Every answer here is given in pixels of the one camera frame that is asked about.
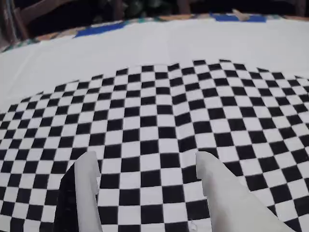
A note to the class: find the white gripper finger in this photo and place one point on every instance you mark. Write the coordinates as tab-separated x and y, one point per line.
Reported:
229	205

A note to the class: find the blue tape strip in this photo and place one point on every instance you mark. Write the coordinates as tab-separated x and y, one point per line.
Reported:
256	18
101	30

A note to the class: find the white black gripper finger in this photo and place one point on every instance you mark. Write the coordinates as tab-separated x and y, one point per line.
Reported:
85	193

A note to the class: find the black white checkered mat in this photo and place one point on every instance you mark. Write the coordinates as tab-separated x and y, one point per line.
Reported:
154	96

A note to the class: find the crumpled beige tape piece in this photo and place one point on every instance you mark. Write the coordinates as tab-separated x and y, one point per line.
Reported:
241	15

